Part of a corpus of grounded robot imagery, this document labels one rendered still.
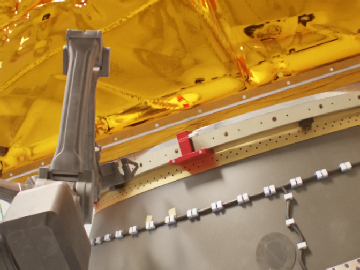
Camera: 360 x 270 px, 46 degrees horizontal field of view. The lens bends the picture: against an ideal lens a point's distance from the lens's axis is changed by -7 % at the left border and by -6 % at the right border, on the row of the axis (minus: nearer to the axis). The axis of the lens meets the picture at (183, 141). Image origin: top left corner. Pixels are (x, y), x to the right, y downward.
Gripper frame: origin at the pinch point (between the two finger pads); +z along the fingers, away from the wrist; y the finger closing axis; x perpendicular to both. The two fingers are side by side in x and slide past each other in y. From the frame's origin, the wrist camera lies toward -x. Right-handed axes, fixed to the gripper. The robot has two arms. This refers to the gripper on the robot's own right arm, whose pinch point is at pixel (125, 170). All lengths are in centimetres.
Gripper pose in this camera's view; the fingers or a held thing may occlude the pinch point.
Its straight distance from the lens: 143.2
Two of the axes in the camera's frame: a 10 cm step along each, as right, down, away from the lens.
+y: -7.8, 3.2, 5.3
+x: 3.5, 9.3, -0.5
